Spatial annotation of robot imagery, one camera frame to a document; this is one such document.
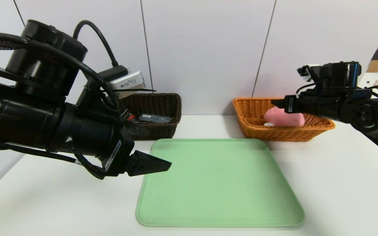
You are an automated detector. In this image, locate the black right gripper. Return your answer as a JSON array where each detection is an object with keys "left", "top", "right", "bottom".
[{"left": 271, "top": 91, "right": 320, "bottom": 116}]

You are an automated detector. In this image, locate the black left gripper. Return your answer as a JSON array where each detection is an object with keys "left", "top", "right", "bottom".
[{"left": 67, "top": 103, "right": 172, "bottom": 178}]

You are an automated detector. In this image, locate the pink plush peach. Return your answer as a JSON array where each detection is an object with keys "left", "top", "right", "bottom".
[{"left": 264, "top": 106, "right": 306, "bottom": 128}]

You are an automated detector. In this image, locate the grey pencil lead case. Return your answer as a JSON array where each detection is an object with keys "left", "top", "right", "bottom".
[{"left": 139, "top": 113, "right": 174, "bottom": 124}]

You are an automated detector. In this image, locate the black face wash tube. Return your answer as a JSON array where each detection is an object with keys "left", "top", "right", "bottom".
[{"left": 123, "top": 110, "right": 141, "bottom": 124}]

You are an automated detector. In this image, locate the orange wicker basket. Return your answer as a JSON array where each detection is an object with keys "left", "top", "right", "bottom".
[{"left": 232, "top": 97, "right": 336, "bottom": 142}]

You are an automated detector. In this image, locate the dark brown wicker basket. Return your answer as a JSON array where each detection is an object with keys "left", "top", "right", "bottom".
[{"left": 118, "top": 93, "right": 182, "bottom": 141}]

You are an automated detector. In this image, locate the light green plastic tray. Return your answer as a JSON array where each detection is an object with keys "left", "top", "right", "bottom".
[{"left": 136, "top": 138, "right": 305, "bottom": 227}]

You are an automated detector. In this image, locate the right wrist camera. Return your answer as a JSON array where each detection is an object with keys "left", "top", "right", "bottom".
[{"left": 297, "top": 64, "right": 321, "bottom": 83}]

